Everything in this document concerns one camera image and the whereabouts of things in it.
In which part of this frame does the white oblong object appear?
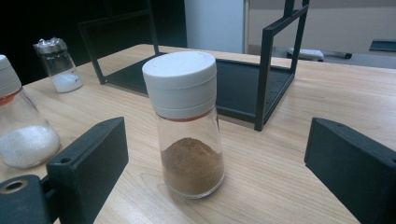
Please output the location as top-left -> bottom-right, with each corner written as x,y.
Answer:
286,47 -> 325,63

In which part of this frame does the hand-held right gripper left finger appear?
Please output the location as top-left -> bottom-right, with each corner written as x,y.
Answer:
46,116 -> 130,224

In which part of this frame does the white powder jar silver lid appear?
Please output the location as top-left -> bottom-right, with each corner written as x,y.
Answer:
33,36 -> 84,94

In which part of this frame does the black slim rod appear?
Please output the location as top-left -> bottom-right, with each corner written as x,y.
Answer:
322,50 -> 353,60

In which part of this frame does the brown spice jar white lid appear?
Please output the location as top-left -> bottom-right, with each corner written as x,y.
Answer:
141,50 -> 226,200

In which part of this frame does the black stand striped base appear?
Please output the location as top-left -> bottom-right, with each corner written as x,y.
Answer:
368,38 -> 396,53

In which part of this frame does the dark curtain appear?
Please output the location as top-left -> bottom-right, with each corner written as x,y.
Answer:
0,0 -> 188,87

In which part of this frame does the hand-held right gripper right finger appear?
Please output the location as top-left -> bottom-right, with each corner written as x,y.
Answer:
304,117 -> 396,224

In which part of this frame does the black metal rack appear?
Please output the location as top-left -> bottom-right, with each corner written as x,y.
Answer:
78,0 -> 311,133

